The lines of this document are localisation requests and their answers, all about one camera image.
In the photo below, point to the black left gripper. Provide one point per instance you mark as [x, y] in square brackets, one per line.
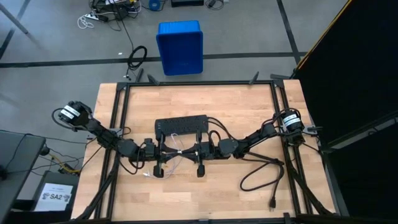
[155, 154]

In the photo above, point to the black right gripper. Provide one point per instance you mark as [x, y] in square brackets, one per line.
[206, 151]

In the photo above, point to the black power strip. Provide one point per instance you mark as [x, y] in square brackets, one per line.
[183, 124]

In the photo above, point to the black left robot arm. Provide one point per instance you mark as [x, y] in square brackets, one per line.
[102, 135]

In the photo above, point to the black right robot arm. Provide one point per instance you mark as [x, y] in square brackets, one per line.
[258, 137]

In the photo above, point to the blue plastic bin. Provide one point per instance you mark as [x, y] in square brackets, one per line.
[180, 46]

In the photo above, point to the black box SA2 label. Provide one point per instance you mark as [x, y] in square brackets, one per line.
[56, 196]

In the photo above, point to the blue tape roll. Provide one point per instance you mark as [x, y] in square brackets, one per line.
[150, 6]

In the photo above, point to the black power adapter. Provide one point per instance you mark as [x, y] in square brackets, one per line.
[122, 12]

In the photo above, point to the flat black box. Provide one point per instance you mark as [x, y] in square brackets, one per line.
[186, 3]

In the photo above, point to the black side table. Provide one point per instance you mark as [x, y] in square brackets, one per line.
[18, 155]

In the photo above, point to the small black adapter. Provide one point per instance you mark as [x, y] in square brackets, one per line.
[211, 3]

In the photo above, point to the white power strip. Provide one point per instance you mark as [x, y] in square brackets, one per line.
[93, 16]

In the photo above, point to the black curtain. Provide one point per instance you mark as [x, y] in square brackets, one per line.
[357, 62]

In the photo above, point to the black aluminium table frame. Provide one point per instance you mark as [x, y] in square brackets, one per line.
[199, 83]

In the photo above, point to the grey metal clamp bracket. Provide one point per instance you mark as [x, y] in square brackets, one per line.
[311, 128]

